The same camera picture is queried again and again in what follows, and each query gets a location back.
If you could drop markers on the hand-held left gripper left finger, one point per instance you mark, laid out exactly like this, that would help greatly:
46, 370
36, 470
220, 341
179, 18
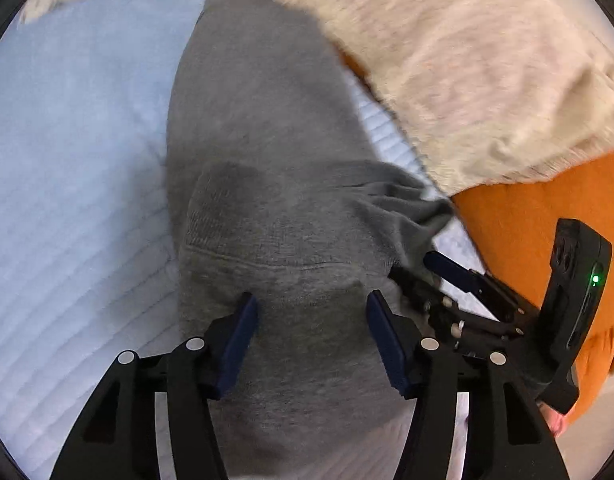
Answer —
234, 345

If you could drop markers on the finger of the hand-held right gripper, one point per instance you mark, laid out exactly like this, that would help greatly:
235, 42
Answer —
417, 290
452, 270

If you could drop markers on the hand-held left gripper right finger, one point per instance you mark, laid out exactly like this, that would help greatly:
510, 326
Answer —
389, 345

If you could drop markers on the gray zip jacket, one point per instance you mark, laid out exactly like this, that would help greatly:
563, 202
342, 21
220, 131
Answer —
277, 185

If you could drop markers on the person's right hand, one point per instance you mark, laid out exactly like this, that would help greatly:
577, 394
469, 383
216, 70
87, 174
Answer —
556, 420

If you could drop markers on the cream fuzzy sweater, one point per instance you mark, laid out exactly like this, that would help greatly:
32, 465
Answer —
462, 60

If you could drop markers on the light blue bed sheet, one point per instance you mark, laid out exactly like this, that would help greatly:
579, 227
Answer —
72, 185

